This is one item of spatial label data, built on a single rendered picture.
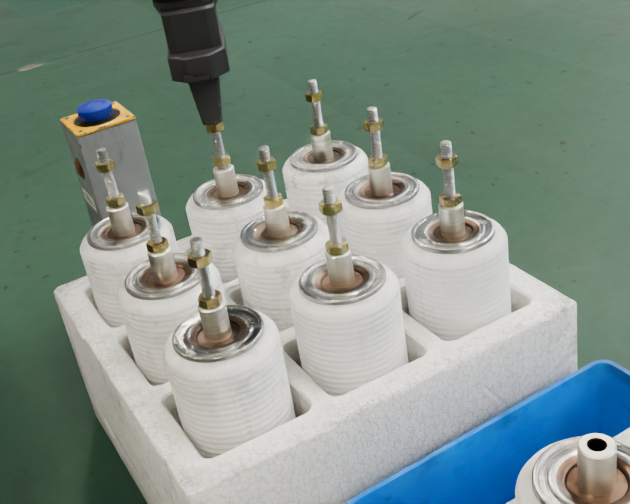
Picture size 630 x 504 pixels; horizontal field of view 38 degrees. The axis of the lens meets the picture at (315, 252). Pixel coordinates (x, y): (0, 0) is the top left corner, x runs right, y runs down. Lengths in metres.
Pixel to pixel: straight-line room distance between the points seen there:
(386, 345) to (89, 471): 0.41
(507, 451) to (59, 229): 0.96
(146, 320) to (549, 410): 0.37
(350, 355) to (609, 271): 0.55
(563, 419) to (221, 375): 0.34
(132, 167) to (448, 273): 0.43
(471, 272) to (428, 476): 0.18
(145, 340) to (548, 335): 0.36
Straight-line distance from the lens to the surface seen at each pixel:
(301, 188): 1.00
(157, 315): 0.82
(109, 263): 0.92
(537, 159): 1.55
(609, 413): 0.92
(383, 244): 0.90
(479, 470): 0.85
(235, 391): 0.73
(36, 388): 1.22
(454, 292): 0.82
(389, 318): 0.78
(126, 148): 1.07
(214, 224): 0.95
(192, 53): 0.88
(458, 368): 0.80
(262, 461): 0.74
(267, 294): 0.87
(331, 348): 0.77
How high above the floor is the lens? 0.66
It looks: 30 degrees down
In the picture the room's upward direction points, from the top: 10 degrees counter-clockwise
